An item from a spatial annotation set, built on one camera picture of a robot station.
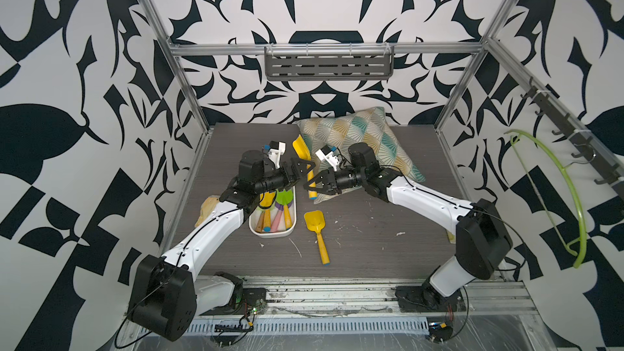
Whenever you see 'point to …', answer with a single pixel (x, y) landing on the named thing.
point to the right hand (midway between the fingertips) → (309, 187)
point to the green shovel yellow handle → (284, 197)
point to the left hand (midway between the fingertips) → (308, 165)
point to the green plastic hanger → (567, 244)
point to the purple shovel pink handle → (277, 217)
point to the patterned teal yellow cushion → (370, 126)
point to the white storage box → (254, 219)
